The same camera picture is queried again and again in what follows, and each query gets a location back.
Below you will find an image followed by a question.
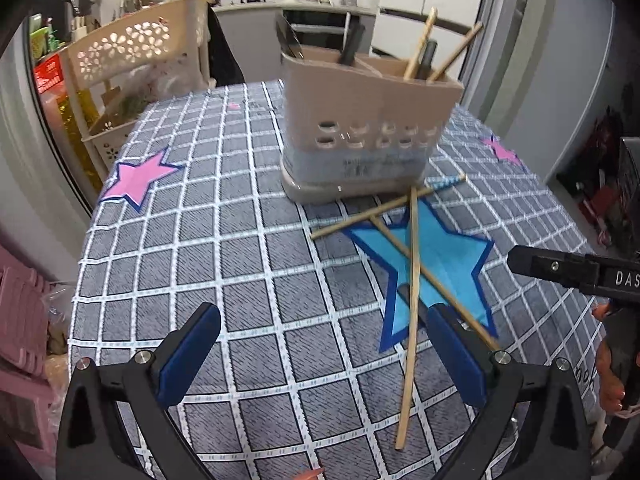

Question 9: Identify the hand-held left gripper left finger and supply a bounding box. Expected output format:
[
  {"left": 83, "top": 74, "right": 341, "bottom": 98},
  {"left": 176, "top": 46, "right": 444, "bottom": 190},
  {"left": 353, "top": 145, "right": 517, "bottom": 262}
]
[{"left": 54, "top": 302, "right": 222, "bottom": 480}]

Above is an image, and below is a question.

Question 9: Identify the beige flower-cutout basket cart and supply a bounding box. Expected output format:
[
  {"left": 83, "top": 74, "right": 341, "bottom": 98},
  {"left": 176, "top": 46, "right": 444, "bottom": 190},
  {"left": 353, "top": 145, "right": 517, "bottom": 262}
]
[{"left": 60, "top": 0, "right": 211, "bottom": 181}]

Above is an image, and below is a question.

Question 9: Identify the plain wooden chopstick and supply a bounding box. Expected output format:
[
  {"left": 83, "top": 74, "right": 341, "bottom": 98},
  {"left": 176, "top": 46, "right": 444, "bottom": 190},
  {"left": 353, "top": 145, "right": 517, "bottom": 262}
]
[
  {"left": 406, "top": 6, "right": 440, "bottom": 80},
  {"left": 431, "top": 22, "right": 485, "bottom": 82},
  {"left": 395, "top": 186, "right": 422, "bottom": 452},
  {"left": 369, "top": 216, "right": 502, "bottom": 353}
]

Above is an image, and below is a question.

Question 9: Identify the red items pile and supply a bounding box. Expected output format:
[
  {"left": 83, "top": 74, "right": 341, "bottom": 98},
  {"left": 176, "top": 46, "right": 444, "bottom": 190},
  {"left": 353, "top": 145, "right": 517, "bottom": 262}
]
[{"left": 555, "top": 105, "right": 626, "bottom": 246}]

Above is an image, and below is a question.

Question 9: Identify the grey checked star tablecloth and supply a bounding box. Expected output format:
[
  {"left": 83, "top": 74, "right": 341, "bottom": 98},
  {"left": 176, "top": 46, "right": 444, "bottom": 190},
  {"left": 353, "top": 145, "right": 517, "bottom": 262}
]
[{"left": 67, "top": 80, "right": 608, "bottom": 480}]

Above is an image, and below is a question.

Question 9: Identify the person's right hand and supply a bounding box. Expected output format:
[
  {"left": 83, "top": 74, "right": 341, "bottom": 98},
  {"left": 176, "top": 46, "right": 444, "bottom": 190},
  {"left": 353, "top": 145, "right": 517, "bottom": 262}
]
[{"left": 592, "top": 302, "right": 640, "bottom": 418}]

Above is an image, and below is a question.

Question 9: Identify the beige plastic utensil holder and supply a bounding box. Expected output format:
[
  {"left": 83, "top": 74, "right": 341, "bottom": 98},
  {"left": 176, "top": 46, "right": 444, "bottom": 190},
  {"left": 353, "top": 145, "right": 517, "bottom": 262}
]
[{"left": 277, "top": 42, "right": 465, "bottom": 206}]

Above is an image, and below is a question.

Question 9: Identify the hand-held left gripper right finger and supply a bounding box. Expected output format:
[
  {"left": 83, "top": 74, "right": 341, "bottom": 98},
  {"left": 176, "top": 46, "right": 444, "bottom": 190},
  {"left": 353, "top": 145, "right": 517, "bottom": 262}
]
[{"left": 426, "top": 304, "right": 592, "bottom": 480}]

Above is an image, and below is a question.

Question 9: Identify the green plastic basket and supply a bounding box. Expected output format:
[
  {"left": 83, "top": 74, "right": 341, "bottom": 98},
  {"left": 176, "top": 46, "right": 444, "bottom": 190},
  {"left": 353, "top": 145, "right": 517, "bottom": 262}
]
[{"left": 27, "top": 12, "right": 46, "bottom": 56}]

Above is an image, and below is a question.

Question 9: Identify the pink plastic stool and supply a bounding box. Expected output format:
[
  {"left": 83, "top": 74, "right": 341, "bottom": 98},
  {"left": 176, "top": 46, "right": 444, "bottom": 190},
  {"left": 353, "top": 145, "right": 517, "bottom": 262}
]
[{"left": 0, "top": 245, "right": 76, "bottom": 461}]

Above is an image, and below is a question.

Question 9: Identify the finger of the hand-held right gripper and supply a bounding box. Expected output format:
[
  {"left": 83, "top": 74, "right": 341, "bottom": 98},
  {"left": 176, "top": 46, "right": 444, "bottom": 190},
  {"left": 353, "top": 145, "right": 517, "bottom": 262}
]
[{"left": 507, "top": 246, "right": 599, "bottom": 291}]

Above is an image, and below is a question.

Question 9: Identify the blue-tipped wooden chopstick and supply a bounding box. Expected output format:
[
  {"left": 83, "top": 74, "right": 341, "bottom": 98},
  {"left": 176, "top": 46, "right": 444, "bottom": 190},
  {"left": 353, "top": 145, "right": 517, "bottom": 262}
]
[{"left": 310, "top": 174, "right": 467, "bottom": 241}]

